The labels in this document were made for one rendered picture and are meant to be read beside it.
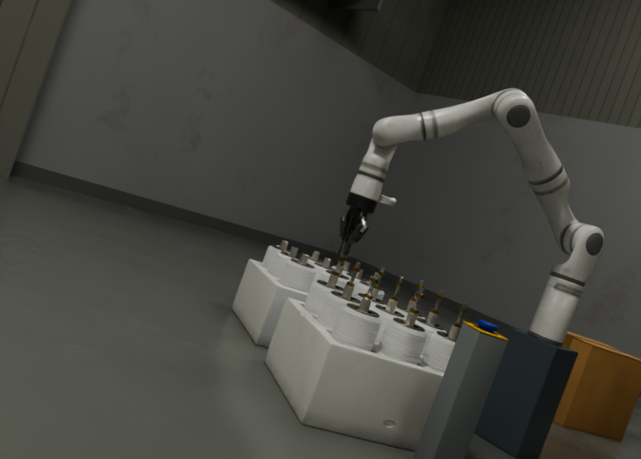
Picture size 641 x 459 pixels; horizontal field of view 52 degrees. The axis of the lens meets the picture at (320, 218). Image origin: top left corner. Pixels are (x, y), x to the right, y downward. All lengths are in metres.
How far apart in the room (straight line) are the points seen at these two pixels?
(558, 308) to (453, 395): 0.56
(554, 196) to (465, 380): 0.61
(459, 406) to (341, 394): 0.24
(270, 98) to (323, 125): 0.57
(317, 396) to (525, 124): 0.80
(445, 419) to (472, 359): 0.13
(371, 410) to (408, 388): 0.09
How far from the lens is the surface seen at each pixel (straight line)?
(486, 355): 1.36
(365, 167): 1.63
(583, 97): 5.00
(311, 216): 5.18
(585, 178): 4.78
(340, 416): 1.42
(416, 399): 1.48
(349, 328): 1.41
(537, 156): 1.70
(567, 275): 1.83
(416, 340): 1.46
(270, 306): 1.87
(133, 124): 4.18
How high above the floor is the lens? 0.45
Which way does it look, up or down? 2 degrees down
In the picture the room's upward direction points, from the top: 20 degrees clockwise
